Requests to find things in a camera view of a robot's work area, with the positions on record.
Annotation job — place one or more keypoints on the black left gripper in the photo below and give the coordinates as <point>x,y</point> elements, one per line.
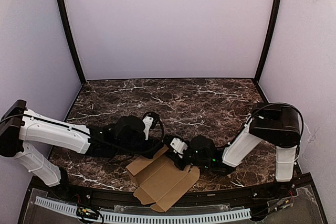
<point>151,149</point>

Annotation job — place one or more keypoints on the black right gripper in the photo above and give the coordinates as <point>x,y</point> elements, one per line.
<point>172,154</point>

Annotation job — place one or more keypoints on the brown cardboard box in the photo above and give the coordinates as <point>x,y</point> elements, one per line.
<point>159,183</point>

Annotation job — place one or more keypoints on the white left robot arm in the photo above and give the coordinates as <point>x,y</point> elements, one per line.
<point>20,127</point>

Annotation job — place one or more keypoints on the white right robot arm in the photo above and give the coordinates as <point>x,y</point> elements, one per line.
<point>280,124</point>

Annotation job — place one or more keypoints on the left green circuit board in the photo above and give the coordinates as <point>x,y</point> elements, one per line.
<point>84,212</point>

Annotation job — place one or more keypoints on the green circuit board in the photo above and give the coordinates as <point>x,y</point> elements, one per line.
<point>84,212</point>
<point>280,203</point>

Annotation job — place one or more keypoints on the right green circuit board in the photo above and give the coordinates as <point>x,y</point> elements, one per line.
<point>280,203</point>

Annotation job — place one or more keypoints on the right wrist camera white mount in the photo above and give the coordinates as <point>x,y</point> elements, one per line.
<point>176,144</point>

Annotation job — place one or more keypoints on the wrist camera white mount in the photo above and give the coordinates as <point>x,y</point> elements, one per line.
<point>176,144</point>
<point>150,120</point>

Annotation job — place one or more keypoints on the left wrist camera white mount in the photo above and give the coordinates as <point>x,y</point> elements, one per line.
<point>150,120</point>

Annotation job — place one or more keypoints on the black curved front rail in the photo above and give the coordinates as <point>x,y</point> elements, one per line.
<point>303,209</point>

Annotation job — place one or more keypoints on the white slotted cable duct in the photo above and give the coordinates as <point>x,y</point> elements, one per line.
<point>141,215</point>

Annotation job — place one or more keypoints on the black left corner post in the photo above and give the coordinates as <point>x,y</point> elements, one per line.
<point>70,41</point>

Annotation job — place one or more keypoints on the black corner post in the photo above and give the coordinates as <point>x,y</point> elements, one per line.
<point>70,41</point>
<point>267,41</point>

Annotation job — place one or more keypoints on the black right corner post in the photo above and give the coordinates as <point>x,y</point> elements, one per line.
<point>267,41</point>

